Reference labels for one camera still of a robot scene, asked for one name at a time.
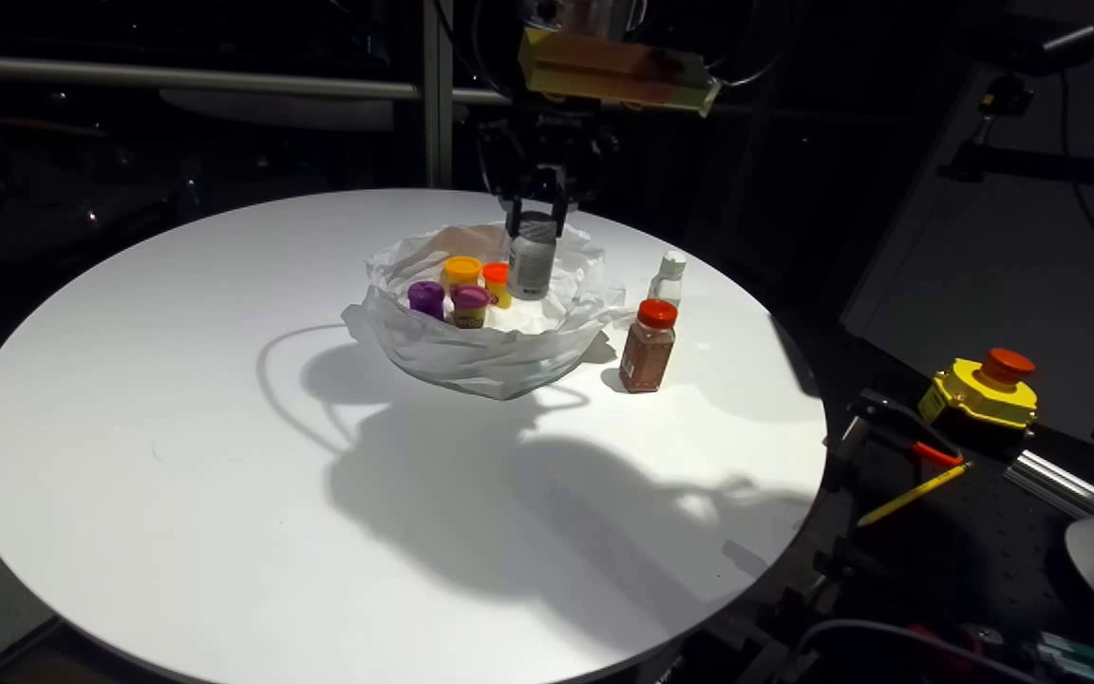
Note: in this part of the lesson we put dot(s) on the white plastic bag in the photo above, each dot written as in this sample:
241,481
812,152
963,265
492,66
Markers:
517,347

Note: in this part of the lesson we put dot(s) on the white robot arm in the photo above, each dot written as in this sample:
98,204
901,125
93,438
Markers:
621,20

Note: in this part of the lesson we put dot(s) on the white square plastic bottle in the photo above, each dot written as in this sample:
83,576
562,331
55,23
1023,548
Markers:
671,277

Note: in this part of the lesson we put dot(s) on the orange-red lid play-doh can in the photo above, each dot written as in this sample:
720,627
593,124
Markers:
497,277

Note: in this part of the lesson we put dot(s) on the purple lid play-doh can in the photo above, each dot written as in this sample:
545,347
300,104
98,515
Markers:
469,304
429,299

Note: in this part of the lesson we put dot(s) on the small grey lid pill bottle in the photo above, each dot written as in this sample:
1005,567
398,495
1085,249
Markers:
534,255

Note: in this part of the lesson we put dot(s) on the red lid spice jar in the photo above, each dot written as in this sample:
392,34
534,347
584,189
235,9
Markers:
648,347

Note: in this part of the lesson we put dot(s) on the yellow-orange lid play-doh can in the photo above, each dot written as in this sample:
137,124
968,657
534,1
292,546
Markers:
462,271

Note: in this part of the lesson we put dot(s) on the yellow emergency stop button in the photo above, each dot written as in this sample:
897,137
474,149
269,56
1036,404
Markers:
991,389

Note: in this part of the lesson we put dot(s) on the metal window railing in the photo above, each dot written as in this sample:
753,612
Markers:
203,82

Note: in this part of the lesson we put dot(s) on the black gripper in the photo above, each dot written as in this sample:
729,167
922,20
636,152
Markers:
550,152

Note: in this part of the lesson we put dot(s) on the yellow pencil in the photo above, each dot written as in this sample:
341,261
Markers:
915,495

